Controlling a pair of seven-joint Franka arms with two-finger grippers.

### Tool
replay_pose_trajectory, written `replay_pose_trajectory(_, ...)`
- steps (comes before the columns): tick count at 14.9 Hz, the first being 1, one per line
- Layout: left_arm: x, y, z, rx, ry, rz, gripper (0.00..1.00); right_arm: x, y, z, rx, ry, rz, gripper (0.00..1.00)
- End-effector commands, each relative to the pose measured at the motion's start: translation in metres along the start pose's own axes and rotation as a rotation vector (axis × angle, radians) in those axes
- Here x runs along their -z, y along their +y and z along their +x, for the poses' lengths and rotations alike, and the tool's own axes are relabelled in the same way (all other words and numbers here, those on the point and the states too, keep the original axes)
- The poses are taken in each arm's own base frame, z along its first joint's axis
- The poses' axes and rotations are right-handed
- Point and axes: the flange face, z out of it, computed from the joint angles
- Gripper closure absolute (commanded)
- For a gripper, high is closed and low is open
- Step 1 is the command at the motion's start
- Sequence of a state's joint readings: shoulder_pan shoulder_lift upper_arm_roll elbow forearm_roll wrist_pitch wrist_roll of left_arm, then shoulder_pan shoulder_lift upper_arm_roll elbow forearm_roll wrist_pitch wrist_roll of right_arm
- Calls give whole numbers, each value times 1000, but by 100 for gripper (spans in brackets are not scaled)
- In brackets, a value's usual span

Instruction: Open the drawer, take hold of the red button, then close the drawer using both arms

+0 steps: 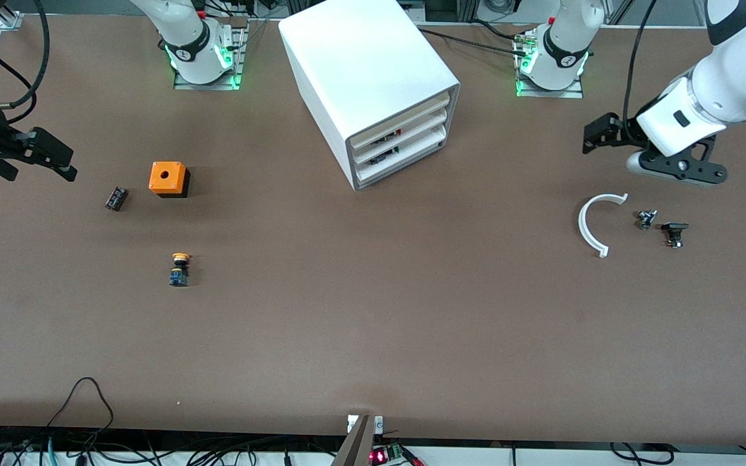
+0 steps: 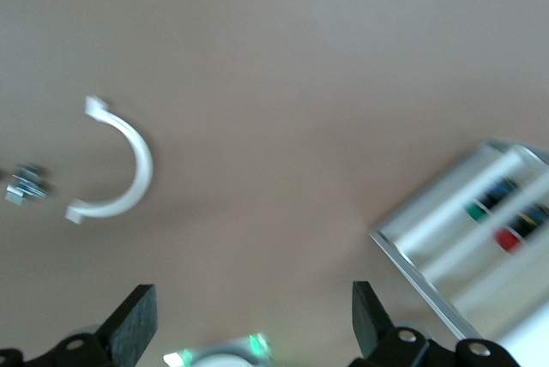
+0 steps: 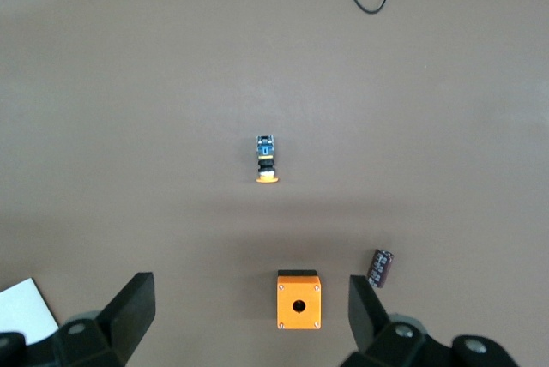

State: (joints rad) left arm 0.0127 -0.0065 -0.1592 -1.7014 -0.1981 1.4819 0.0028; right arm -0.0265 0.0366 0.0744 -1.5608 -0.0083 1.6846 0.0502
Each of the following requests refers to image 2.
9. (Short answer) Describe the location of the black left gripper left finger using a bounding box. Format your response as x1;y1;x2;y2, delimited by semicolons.
0;283;159;367

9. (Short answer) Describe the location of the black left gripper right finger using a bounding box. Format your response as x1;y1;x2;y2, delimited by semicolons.
348;280;521;367

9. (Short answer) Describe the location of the white plastic drawer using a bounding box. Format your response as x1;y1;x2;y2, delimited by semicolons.
369;137;549;342

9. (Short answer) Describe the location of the red push button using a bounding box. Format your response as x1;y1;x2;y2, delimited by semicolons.
492;206;549;255

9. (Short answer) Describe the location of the green push button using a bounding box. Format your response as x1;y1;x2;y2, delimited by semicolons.
465;176;521;225

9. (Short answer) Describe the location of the small metal clip part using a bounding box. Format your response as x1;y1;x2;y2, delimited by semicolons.
4;163;49;205

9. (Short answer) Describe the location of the white half ring clamp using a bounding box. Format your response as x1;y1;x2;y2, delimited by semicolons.
63;95;154;225

